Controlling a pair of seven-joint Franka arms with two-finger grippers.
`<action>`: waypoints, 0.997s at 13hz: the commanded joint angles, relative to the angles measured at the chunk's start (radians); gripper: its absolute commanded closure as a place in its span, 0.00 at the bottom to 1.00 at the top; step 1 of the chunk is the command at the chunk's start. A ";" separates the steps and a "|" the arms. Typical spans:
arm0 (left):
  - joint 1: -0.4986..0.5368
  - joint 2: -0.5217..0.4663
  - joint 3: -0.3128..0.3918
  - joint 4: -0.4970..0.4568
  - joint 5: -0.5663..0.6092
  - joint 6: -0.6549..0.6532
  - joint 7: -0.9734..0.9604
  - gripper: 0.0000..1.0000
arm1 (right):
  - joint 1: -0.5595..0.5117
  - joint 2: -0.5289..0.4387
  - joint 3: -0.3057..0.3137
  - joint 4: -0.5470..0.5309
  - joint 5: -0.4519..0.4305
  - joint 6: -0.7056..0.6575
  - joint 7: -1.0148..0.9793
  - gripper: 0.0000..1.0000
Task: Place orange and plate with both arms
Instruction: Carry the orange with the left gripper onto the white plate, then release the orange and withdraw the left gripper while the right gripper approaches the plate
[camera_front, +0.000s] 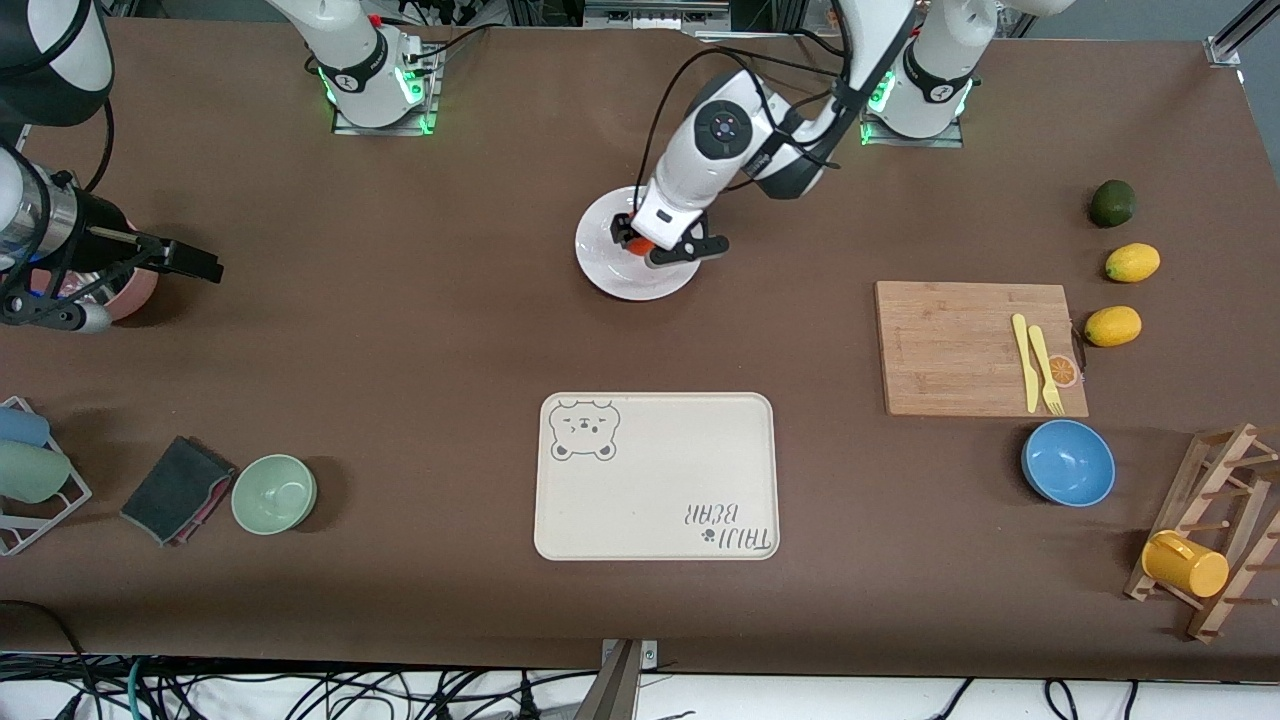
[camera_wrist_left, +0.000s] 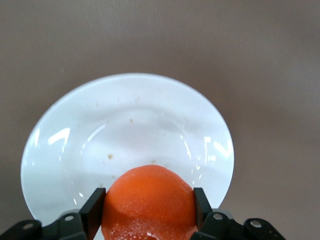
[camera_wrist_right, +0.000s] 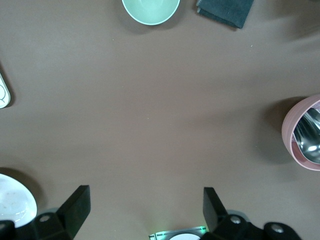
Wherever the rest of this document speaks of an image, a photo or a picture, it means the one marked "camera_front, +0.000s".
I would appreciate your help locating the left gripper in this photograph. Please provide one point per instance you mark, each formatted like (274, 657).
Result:
(618, 230)

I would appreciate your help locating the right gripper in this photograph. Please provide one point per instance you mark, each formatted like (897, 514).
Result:
(98, 232)

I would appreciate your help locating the orange mandarin fruit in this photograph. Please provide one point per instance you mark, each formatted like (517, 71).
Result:
(638, 245)

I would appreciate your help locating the white round plate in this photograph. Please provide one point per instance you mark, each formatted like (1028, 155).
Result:
(600, 262)

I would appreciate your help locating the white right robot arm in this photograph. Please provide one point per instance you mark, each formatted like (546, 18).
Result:
(350, 50)

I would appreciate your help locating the pink bowl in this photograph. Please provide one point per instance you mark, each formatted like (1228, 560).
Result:
(138, 290)

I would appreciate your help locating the cream tray with bear print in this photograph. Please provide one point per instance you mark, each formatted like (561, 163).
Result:
(660, 450)

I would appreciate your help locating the dark grey cloth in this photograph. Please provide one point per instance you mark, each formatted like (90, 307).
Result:
(170, 490)

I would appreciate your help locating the light blue cup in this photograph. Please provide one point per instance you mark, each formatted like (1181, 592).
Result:
(20, 426)

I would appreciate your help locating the pink cloth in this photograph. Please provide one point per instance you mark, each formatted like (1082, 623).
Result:
(212, 505)

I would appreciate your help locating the pale green bowl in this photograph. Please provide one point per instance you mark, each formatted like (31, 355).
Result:
(274, 495)

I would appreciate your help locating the pale green cup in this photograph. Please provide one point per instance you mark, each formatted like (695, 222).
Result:
(30, 472)

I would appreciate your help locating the wooden cutting board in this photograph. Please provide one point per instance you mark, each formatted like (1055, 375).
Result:
(940, 350)

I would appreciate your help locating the yellow plastic knife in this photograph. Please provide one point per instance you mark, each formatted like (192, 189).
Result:
(1025, 360)

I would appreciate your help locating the yellow plastic fork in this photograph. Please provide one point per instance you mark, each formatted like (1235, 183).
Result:
(1045, 365)

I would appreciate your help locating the toy orange slice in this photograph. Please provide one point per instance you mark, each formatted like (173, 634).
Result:
(1064, 372)

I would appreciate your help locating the aluminium stand strut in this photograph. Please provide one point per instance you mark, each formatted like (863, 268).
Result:
(615, 690)

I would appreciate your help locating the green avocado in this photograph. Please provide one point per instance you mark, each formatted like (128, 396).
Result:
(1112, 203)

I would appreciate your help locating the yellow lemon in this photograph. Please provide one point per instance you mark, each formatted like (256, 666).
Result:
(1132, 262)
(1113, 326)

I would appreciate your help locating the blue bowl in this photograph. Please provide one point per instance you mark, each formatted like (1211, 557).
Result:
(1068, 463)

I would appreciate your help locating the wooden drying rack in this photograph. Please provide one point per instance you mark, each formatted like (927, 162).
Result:
(1180, 510)

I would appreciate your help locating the yellow mug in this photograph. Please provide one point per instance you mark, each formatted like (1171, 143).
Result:
(1190, 568)

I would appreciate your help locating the aluminium table corner bracket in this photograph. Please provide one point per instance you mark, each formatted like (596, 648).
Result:
(1225, 48)

